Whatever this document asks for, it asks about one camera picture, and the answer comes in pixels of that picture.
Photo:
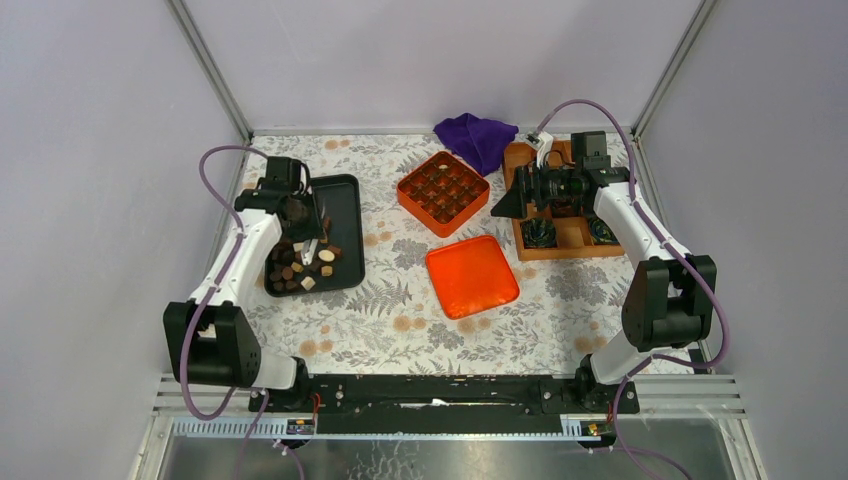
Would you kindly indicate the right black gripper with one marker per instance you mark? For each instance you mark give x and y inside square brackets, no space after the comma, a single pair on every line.
[526,189]

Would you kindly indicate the white handled metal tongs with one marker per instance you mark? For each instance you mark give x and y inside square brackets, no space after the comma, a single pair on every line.
[308,251]

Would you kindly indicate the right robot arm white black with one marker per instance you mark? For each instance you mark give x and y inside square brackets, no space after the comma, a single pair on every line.
[669,302]

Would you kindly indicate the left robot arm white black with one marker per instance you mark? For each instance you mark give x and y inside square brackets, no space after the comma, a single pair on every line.
[210,340]

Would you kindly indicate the orange chocolate box with tray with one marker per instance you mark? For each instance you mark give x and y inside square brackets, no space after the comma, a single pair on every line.
[443,193]

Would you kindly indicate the white oval chocolate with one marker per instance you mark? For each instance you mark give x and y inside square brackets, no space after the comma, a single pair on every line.
[327,255]

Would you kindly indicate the tan cube chocolate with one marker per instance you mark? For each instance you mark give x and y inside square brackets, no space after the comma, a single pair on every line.
[308,283]

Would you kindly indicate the dark rolled tie left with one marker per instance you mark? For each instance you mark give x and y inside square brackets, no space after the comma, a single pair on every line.
[538,233]

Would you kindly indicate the dark rolled tie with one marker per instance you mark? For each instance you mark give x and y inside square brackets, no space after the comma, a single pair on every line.
[601,233]
[538,233]

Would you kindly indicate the wooden compartment organizer box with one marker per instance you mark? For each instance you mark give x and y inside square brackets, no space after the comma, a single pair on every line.
[573,237]

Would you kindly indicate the purple cloth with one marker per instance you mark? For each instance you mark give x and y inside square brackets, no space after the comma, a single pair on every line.
[480,142]

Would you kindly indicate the orange box lid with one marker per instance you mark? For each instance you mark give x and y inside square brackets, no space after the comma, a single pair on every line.
[471,276]

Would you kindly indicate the dark rolled tie right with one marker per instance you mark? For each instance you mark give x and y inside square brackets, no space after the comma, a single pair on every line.
[601,233]

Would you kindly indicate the floral patterned table mat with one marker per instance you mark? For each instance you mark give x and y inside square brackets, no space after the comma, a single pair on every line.
[392,322]

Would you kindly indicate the black plastic tray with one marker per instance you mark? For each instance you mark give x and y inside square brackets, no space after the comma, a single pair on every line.
[339,202]

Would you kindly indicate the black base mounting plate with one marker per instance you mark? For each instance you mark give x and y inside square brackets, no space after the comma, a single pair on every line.
[444,405]

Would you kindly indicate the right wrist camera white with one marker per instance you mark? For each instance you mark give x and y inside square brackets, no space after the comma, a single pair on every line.
[542,143]

